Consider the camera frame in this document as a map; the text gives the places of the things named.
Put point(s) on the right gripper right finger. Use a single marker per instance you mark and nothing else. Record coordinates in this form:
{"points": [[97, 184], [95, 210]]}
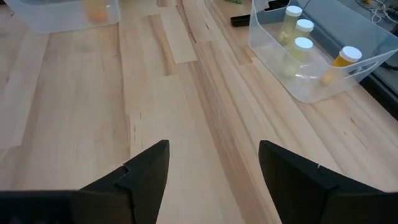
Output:
{"points": [[292, 193]]}

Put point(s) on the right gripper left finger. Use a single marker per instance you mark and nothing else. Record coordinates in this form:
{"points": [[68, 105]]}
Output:
{"points": [[143, 193]]}

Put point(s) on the small orange pill bottle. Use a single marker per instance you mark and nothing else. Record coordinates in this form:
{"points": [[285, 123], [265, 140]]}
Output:
{"points": [[346, 57]]}

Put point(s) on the clear plastic bin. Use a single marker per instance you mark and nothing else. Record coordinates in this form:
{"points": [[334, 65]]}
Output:
{"points": [[311, 90], [46, 21]]}

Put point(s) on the black rectangular device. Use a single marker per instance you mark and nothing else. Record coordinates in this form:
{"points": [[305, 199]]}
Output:
{"points": [[240, 21]]}

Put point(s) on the small green artificial plant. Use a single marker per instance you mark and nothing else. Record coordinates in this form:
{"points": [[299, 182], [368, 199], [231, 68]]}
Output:
{"points": [[234, 1]]}

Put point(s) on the black aluminium table frame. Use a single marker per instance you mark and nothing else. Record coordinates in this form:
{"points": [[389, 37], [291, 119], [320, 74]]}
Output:
{"points": [[385, 102]]}

